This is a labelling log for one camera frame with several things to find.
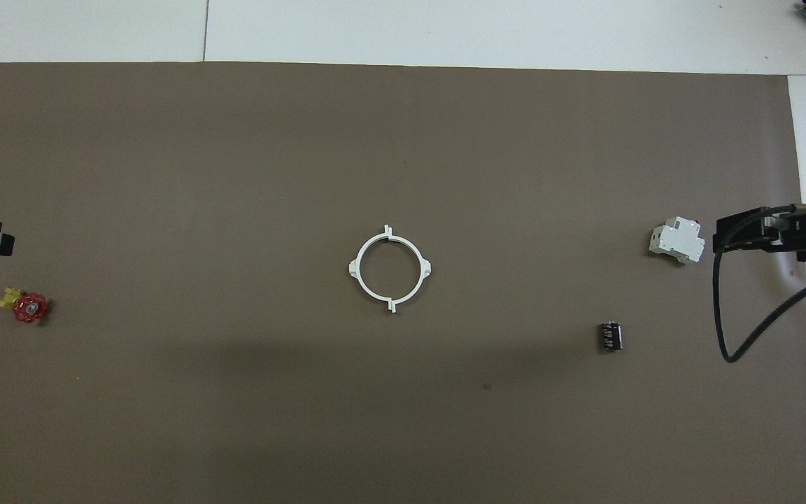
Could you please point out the white circuit breaker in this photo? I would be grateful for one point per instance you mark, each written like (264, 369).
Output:
(676, 241)

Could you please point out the red handwheel yellow valve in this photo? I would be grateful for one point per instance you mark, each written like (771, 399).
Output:
(29, 308)

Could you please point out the brown table mat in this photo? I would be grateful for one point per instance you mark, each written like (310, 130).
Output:
(403, 140)

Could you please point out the small dark cylindrical capacitor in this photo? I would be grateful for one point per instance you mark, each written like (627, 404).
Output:
(611, 337)

